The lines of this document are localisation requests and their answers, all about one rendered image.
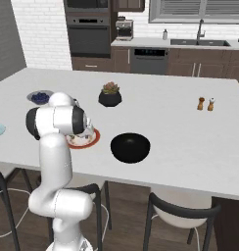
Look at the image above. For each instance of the dark grey sink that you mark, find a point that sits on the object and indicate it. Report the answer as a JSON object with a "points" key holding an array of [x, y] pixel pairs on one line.
{"points": [[190, 42]]}

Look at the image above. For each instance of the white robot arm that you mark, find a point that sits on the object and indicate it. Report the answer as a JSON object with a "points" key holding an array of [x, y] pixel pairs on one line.
{"points": [[54, 157]]}

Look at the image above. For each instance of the black dishwasher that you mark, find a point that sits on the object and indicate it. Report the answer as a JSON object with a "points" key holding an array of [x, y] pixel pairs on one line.
{"points": [[149, 61]]}

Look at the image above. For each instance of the black bowl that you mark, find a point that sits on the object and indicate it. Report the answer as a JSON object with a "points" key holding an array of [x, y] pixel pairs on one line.
{"points": [[130, 147]]}

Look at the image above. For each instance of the dark grey tap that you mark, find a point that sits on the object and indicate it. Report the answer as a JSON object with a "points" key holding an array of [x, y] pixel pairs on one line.
{"points": [[199, 31]]}

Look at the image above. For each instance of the red rimmed patterned plate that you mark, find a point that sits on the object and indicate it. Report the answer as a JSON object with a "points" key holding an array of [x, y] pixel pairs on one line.
{"points": [[92, 141]]}

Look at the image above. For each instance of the black built-in oven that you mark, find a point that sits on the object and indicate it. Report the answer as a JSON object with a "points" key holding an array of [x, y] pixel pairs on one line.
{"points": [[88, 37]]}

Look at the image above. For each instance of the dark brown island cabinet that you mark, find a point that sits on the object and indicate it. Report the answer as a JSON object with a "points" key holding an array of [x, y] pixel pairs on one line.
{"points": [[229, 225]]}

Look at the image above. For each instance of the dark blue berries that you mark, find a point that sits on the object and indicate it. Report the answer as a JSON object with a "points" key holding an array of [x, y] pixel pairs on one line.
{"points": [[40, 97]]}

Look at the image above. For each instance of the window with grey blinds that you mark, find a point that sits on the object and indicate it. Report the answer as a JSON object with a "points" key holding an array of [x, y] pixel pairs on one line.
{"points": [[196, 10]]}

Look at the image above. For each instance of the brown pepper shaker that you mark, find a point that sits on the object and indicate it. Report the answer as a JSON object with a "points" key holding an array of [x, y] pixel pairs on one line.
{"points": [[200, 104]]}

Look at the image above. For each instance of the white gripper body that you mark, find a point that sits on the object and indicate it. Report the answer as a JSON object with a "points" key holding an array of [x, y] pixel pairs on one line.
{"points": [[89, 130]]}

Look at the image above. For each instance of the black pot with succulent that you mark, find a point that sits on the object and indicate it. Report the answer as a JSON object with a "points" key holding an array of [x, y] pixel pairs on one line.
{"points": [[110, 97]]}

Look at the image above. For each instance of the brown white-topped salt shaker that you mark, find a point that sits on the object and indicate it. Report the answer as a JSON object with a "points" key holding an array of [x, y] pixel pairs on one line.
{"points": [[210, 105]]}

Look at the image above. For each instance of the silver coffee machine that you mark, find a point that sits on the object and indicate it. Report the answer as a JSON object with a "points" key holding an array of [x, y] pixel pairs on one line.
{"points": [[124, 29]]}

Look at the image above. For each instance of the grey soap bottle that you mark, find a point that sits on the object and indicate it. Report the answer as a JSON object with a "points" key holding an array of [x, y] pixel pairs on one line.
{"points": [[165, 34]]}

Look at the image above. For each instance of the dark brown cupboard run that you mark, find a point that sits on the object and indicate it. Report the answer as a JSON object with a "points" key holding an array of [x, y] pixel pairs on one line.
{"points": [[203, 63]]}

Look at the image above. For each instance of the black built-in microwave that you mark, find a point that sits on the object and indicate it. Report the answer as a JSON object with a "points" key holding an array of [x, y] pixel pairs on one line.
{"points": [[87, 4]]}

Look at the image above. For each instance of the dark brown upper cupboard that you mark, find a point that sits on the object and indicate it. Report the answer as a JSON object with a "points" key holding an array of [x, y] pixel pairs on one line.
{"points": [[128, 4]]}

